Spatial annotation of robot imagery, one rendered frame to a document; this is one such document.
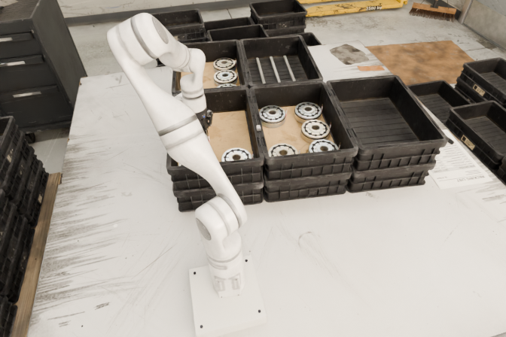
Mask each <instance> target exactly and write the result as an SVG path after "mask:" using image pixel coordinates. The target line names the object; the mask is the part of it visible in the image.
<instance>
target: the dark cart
mask: <svg viewBox="0 0 506 337"><path fill-rule="evenodd" d="M16 1H18V2H16V3H13V4H11V5H8V6H5V7H4V8H2V9H1V10H0V11H3V13H2V14H0V117H6V116H13V117H14V119H15V123H14V124H15V125H18V129H19V131H21V132H23V133H24V135H25V136H26V137H25V139H26V141H28V144H31V143H35V134H34V132H42V131H47V130H52V129H61V128H66V127H71V123H72V116H73V112H74V109H75V102H76V98H77V94H78V87H79V83H80V79H81V77H88V76H87V73H86V70H85V68H84V65H83V63H82V61H81V58H80V56H79V53H78V50H77V48H76V46H75V43H74V41H73V38H72V35H71V33H70V31H69V28H68V26H67V23H66V20H65V18H64V16H63V14H62V11H61V8H60V6H59V3H58V1H57V0H16Z"/></svg>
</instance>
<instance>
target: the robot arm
mask: <svg viewBox="0 0 506 337"><path fill-rule="evenodd" d="M107 41H108V45H109V47H110V49H111V52H112V53H113V55H114V57H115V59H116V60H117V62H118V64H119V65H120V67H121V68H122V70H123V72H124V74H125V75H126V77H127V78H128V80H129V81H130V83H131V84H132V86H133V88H134V90H135V91H136V93H137V94H138V96H139V98H140V99H141V101H142V104H143V105H144V106H145V109H146V111H147V112H148V115H149V117H150V118H151V121H152V123H153V124H154V127H155V129H156V131H157V134H158V135H159V136H160V140H161V141H162V142H163V145H164V147H165V148H166V151H167V153H168V154H169V155H170V156H171V157H172V158H173V159H174V160H175V161H176V162H178V163H180V164H182V165H183V166H185V167H187V168H188V169H190V170H192V171H194V172H196V173H197V174H199V175H200V176H202V177H203V178H205V179H206V180H207V181H208V182H209V183H210V184H211V186H212V187H213V189H214V191H215V192H216V195H217V196H215V197H214V198H212V199H210V200H209V201H208V202H206V203H204V204H203V205H201V206H200V207H198V208H197V209H196V211H195V220H196V223H197V227H198V230H199V232H200V237H201V239H202V242H203V245H204V248H205V250H206V256H207V260H208V264H209V270H210V273H211V277H212V283H213V286H214V288H215V291H216V292H217V293H218V296H219V298H224V297H230V296H241V295H242V294H241V292H242V289H243V287H244V286H245V269H244V261H243V253H242V239H241V236H240V234H239V233H238V232H237V230H238V229H239V228H240V227H241V226H243V225H244V224H245V223H246V221H247V214H246V210H245V207H244V205H243V203H242V201H241V200H240V198H239V196H238V195H237V193H236V191H235V189H234V188H233V186H232V184H231V183H230V181H229V180H228V178H227V176H226V174H225V173H224V171H223V169H222V167H221V165H220V164H219V162H218V160H217V158H216V156H215V154H214V152H213V149H212V147H211V145H210V143H209V141H208V138H207V137H208V129H209V127H210V126H211V125H212V117H213V111H210V110H209V109H207V107H206V97H205V95H204V91H203V71H204V67H205V63H206V57H205V55H204V53H203V51H201V50H200V49H193V48H187V47H186V46H185V45H183V44H182V43H180V42H178V41H176V40H175V39H174V38H173V36H172V35H171V34H170V33H169V31H168V30H167V29H166V28H165V27H164V26H163V25H162V24H161V23H160V21H159V20H157V19H156V18H155V17H153V16H152V15H150V14H148V13H140V14H137V15H135V16H134V17H131V18H129V19H128V20H125V21H124V22H122V23H120V24H118V25H116V26H115V27H113V28H111V29H109V30H108V32H107ZM157 58H159V60H160V61H161V62H162V63H163V64H164V65H166V66H168V67H170V68H171V69H172V70H173V71H180V72H192V73H193V74H187V75H185V76H183V77H182V78H181V80H180V86H181V93H180V94H178V95H177V96H175V97H174V96H171V95H170V94H168V93H167V92H166V91H164V90H162V89H161V88H160V87H159V86H158V85H156V84H155V82H153V81H152V79H151V78H150V77H149V75H148V74H147V72H146V71H145V69H144V67H143V65H145V64H147V63H149V62H151V61H153V60H155V59H157ZM208 120H209V122H208ZM206 135H207V137H206Z"/></svg>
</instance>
